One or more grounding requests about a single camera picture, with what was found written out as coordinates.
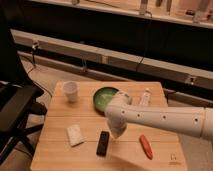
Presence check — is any green bowl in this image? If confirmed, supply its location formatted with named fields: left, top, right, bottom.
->
left=93, top=87, right=118, bottom=113

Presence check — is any white tube with cap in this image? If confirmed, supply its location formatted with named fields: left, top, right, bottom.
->
left=139, top=89, right=151, bottom=107

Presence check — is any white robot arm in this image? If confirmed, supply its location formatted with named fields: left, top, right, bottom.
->
left=104, top=91, right=213, bottom=141

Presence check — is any black office chair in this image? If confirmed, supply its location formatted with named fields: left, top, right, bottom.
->
left=0, top=6, right=47, bottom=165

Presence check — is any white paper cup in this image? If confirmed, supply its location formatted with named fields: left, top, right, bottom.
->
left=63, top=81, right=78, bottom=103

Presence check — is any black hanging cable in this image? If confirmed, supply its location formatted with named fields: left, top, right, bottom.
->
left=135, top=9, right=153, bottom=73

